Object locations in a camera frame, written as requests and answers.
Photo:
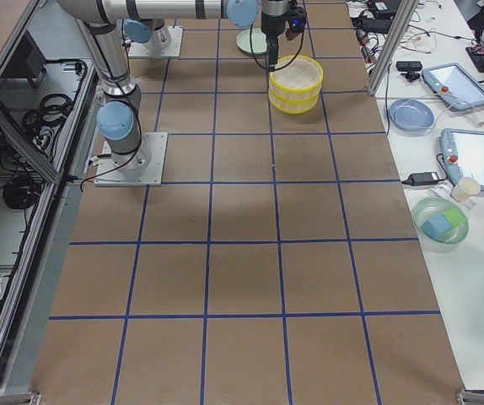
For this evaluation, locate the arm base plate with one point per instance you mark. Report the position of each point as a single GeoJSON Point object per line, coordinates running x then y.
{"type": "Point", "coordinates": [146, 168]}
{"type": "Point", "coordinates": [137, 51]}

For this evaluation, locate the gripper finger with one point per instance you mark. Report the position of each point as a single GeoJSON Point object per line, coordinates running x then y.
{"type": "Point", "coordinates": [272, 49]}

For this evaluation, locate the paper cup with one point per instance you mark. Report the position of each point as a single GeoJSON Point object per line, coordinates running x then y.
{"type": "Point", "coordinates": [465, 188]}

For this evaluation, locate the teach pendant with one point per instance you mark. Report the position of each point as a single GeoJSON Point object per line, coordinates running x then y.
{"type": "Point", "coordinates": [454, 86]}
{"type": "Point", "coordinates": [463, 152]}

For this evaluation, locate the black webcam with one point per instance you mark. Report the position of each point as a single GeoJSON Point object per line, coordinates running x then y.
{"type": "Point", "coordinates": [410, 70]}

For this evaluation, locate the aluminium frame post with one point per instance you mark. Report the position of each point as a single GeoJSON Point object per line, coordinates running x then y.
{"type": "Point", "coordinates": [397, 30]}

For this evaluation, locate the light green plate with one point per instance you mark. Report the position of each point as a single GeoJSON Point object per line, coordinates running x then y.
{"type": "Point", "coordinates": [252, 41]}

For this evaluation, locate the green bowl with sponges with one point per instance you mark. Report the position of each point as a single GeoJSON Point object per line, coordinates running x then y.
{"type": "Point", "coordinates": [441, 224]}

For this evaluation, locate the near teach pendant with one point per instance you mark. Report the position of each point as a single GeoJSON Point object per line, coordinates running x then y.
{"type": "Point", "coordinates": [463, 152]}

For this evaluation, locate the far teach pendant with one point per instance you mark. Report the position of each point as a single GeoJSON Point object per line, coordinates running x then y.
{"type": "Point", "coordinates": [454, 86]}

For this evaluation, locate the black power adapter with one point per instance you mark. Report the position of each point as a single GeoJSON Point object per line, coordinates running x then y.
{"type": "Point", "coordinates": [422, 179]}

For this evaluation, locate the blue plate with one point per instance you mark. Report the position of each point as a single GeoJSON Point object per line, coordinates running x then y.
{"type": "Point", "coordinates": [411, 116]}

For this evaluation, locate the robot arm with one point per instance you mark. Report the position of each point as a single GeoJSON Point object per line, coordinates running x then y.
{"type": "Point", "coordinates": [97, 23]}
{"type": "Point", "coordinates": [150, 33]}

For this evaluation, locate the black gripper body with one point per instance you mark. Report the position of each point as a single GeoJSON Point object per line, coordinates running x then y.
{"type": "Point", "coordinates": [273, 22]}

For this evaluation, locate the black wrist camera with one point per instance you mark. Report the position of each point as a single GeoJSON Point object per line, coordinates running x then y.
{"type": "Point", "coordinates": [297, 20]}

